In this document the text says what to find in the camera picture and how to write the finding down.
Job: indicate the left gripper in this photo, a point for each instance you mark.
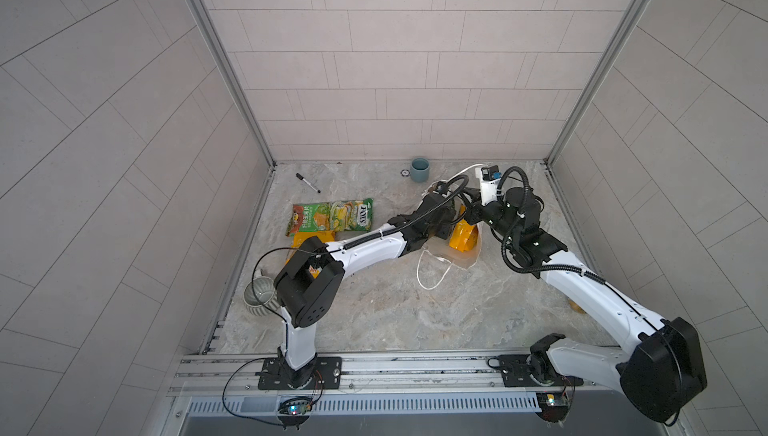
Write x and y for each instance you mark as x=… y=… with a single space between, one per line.
x=444 y=220

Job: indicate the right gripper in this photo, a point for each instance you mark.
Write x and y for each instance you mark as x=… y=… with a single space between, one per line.
x=472 y=211

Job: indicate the orange snack packet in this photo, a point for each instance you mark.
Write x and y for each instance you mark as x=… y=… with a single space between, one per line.
x=464 y=237

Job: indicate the white printed paper bag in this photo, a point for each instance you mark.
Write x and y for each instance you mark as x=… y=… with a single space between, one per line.
x=439 y=249

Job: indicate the green snack packet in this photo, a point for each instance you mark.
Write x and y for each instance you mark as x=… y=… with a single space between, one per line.
x=353 y=215

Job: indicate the green corn chips bag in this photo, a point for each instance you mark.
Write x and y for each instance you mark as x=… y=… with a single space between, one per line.
x=314 y=217

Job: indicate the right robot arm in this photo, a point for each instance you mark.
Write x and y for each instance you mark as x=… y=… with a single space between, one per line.
x=657 y=363

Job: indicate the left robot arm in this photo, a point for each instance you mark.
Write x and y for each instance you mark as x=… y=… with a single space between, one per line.
x=309 y=281

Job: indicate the teal ceramic cup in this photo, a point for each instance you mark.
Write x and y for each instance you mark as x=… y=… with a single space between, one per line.
x=419 y=170

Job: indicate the small bottle green label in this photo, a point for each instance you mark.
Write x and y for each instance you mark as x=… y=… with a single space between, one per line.
x=576 y=307

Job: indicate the black marker pen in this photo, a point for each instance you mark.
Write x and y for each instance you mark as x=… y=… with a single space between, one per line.
x=308 y=183

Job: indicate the right circuit board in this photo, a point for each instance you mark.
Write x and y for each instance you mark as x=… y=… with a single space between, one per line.
x=554 y=407

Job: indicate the circuit board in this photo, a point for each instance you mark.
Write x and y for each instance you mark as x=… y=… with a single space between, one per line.
x=296 y=407
x=554 y=407

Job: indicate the left circuit board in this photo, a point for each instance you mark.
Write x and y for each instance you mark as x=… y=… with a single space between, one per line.
x=296 y=407

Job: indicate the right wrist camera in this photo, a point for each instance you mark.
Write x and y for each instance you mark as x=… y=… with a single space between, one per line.
x=488 y=177

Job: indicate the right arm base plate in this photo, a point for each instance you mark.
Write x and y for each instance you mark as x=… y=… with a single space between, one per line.
x=516 y=371

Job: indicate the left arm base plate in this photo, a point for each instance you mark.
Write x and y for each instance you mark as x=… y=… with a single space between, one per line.
x=319 y=373

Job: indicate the aluminium mounting rail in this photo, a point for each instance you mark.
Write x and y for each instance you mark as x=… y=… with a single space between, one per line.
x=399 y=372

